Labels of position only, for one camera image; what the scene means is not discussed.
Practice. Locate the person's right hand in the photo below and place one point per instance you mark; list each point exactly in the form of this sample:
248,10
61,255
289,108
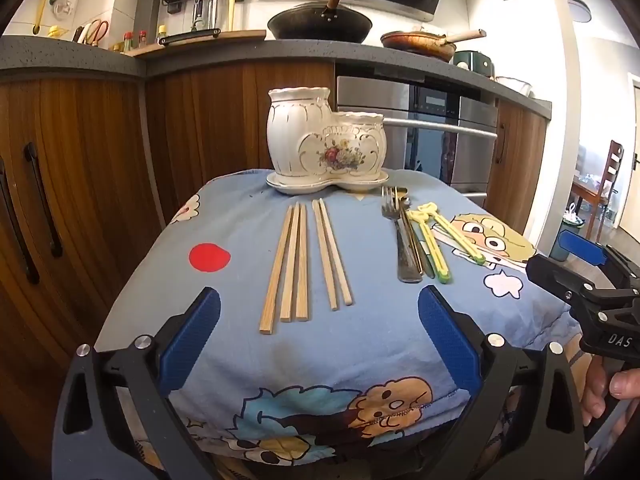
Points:
625,385

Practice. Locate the hanging yellow kitchen tool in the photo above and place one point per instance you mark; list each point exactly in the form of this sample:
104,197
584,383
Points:
231,12

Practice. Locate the wooden cabinet beside oven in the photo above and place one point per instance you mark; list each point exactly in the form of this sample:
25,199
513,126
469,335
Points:
210,120

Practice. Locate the red capped sauce bottle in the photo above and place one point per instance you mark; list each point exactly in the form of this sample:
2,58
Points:
129,42
143,40

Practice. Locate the white floral ceramic cutlery holder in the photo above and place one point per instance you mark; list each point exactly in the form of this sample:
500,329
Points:
310,135

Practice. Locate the narrow wooden cabinet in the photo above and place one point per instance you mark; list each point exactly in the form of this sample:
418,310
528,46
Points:
520,160

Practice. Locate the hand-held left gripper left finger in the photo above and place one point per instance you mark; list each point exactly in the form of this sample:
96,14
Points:
192,340

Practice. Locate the blue cartoon printed cloth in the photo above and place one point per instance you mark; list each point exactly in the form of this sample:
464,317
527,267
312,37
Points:
225,285

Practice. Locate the yellow capped bottle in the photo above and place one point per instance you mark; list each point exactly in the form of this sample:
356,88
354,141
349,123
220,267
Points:
162,35

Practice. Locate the yellow plastic food pick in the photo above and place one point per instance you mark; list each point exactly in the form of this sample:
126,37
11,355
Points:
431,247
457,237

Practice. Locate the wooden dining chair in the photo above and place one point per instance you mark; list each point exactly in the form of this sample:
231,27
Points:
612,180

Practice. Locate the wooden corner cabinet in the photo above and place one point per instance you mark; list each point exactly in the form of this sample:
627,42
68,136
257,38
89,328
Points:
90,185

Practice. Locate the grey kitchen countertop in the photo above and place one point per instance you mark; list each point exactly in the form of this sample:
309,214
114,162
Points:
65,55

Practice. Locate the brown frying pan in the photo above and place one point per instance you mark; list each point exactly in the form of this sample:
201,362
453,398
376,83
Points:
417,42

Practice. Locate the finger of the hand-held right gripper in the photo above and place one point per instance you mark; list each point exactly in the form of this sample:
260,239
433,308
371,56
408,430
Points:
555,275
580,247

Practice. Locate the silver metal fork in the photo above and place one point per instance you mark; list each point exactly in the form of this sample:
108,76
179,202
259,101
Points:
389,207

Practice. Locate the white ceramic tray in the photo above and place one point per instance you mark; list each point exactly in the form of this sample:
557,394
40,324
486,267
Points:
300,187

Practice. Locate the ceiling lamp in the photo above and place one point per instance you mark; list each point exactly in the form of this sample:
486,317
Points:
577,5

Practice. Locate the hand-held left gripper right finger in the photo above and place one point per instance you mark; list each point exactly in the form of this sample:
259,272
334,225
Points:
447,340

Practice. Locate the hanging metal kitchen tool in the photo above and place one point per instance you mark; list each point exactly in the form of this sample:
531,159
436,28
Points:
198,12
212,10

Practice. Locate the clear glass bowl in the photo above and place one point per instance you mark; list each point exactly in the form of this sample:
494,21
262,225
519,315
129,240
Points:
514,86

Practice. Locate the stainless steel built-in oven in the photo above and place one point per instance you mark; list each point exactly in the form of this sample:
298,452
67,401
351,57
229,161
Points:
440,155

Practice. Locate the wooden cutting board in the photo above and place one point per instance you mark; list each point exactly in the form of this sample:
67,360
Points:
200,42

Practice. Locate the metal spoon with flower head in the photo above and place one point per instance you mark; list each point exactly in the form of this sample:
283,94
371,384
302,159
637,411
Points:
402,192

